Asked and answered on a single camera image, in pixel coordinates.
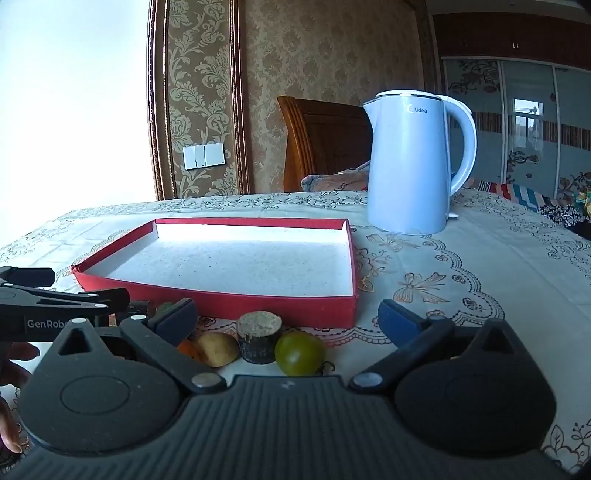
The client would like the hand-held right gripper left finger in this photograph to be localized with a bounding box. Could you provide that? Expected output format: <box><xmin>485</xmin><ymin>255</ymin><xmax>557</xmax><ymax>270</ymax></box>
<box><xmin>50</xmin><ymin>298</ymin><xmax>228</xmax><ymax>395</ymax></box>

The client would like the person's left hand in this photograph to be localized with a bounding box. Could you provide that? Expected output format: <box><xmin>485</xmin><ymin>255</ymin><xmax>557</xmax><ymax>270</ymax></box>
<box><xmin>0</xmin><ymin>342</ymin><xmax>41</xmax><ymax>455</ymax></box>

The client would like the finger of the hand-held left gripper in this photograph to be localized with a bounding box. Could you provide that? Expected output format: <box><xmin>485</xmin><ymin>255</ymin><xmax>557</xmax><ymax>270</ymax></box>
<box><xmin>0</xmin><ymin>267</ymin><xmax>56</xmax><ymax>288</ymax></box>
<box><xmin>0</xmin><ymin>287</ymin><xmax>131</xmax><ymax>319</ymax></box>

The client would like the colourful striped blanket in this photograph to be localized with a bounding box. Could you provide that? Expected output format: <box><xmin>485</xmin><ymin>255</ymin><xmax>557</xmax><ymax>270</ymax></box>
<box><xmin>462</xmin><ymin>178</ymin><xmax>555</xmax><ymax>213</ymax></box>

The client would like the green tomato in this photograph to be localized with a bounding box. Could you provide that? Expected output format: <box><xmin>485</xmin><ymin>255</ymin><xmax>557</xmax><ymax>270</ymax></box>
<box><xmin>274</xmin><ymin>331</ymin><xmax>326</xmax><ymax>376</ymax></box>

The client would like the yellow round fruit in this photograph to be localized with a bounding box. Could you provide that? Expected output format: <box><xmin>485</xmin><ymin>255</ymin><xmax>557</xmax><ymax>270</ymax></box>
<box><xmin>198</xmin><ymin>331</ymin><xmax>240</xmax><ymax>367</ymax></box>

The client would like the orange mandarin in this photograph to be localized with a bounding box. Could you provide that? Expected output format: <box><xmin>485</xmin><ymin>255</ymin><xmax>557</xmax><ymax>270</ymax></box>
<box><xmin>177</xmin><ymin>339</ymin><xmax>204</xmax><ymax>363</ymax></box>

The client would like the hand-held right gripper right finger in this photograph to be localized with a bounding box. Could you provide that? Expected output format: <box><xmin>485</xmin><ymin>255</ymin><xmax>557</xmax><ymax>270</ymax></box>
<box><xmin>348</xmin><ymin>299</ymin><xmax>532</xmax><ymax>392</ymax></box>

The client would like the red shallow box tray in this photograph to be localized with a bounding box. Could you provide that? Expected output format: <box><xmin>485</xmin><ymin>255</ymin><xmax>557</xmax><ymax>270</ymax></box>
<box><xmin>71</xmin><ymin>218</ymin><xmax>359</xmax><ymax>329</ymax></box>

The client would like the white wall light switch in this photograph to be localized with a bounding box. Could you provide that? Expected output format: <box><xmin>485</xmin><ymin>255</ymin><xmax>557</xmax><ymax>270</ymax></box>
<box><xmin>183</xmin><ymin>143</ymin><xmax>227</xmax><ymax>169</ymax></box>

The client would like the wooden wall moulding frame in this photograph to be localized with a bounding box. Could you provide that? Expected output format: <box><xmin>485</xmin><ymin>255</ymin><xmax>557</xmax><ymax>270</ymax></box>
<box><xmin>147</xmin><ymin>0</ymin><xmax>252</xmax><ymax>201</ymax></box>

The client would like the light blue electric kettle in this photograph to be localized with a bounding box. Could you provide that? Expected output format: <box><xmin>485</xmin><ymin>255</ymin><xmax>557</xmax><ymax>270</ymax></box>
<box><xmin>361</xmin><ymin>90</ymin><xmax>478</xmax><ymax>235</ymax></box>

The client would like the plush pink grey pillow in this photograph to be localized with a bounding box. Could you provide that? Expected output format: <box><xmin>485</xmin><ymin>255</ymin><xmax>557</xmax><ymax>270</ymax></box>
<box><xmin>300</xmin><ymin>161</ymin><xmax>372</xmax><ymax>193</ymax></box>

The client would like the dark floral cloth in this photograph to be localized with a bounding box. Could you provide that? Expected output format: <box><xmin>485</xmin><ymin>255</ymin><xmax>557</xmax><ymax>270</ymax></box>
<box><xmin>538</xmin><ymin>198</ymin><xmax>591</xmax><ymax>241</ymax></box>

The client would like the wardrobe with floral sliding doors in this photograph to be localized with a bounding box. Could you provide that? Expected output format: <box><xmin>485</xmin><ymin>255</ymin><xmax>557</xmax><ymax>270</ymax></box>
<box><xmin>431</xmin><ymin>11</ymin><xmax>591</xmax><ymax>195</ymax></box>

